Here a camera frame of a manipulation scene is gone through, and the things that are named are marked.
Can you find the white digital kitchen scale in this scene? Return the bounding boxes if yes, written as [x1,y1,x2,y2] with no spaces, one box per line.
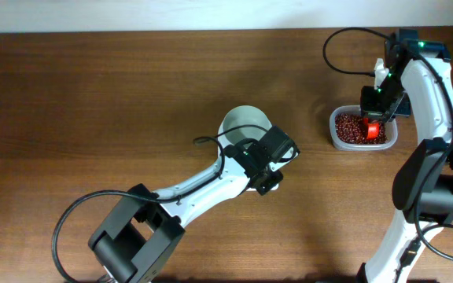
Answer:
[215,126,300,193]

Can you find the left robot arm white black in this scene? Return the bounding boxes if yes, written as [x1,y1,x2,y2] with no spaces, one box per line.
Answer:
[88,124,300,282]

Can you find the white round bowl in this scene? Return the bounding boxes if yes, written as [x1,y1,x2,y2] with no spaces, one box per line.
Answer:
[218,105,272,145]

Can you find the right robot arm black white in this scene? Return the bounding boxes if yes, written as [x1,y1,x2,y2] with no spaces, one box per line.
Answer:
[356,29,453,282]

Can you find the red adzuki beans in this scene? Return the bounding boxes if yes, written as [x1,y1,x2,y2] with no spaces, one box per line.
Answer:
[335,113,387,145]

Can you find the orange measuring scoop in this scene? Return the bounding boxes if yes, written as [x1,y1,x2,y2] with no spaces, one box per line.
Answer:
[363,117,380,140]

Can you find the clear plastic container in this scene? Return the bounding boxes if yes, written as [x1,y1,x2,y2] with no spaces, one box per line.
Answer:
[330,105,398,151]

